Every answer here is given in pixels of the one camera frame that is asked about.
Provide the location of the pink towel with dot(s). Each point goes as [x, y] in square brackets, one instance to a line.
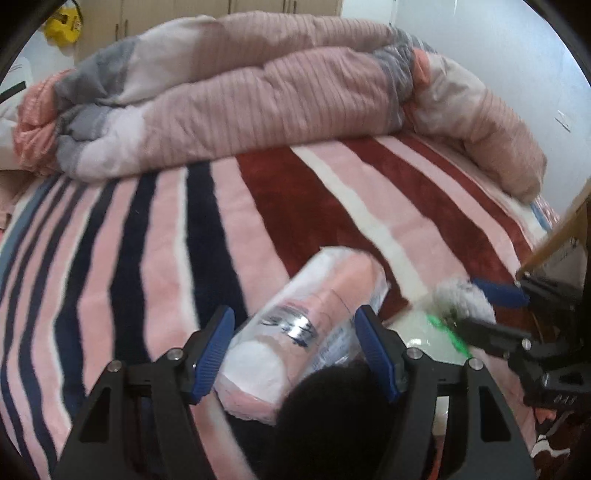
[300, 323]

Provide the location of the white cloth with black stripe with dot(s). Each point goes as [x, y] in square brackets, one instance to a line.
[11, 92]

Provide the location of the folded pink grey quilt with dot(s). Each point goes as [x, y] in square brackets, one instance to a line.
[258, 97]

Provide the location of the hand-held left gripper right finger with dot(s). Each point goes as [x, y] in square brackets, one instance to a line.
[379, 353]

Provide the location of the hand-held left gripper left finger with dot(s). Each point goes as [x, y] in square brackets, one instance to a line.
[211, 353]

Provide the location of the striped fleece blanket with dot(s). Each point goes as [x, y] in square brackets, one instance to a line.
[295, 184]

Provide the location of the wooden board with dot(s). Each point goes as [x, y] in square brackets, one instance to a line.
[561, 226]

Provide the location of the wall socket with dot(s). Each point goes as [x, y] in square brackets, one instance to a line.
[563, 121]

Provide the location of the yellow bag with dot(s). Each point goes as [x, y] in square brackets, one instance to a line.
[62, 25]

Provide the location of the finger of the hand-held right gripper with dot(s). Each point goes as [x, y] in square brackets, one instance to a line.
[489, 336]
[498, 291]

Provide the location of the black fuzzy cloth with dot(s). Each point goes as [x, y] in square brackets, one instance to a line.
[332, 415]

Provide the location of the wooden wardrobe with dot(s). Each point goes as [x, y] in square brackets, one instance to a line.
[101, 27]

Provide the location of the brown white patterned cloth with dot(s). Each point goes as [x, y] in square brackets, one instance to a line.
[554, 448]

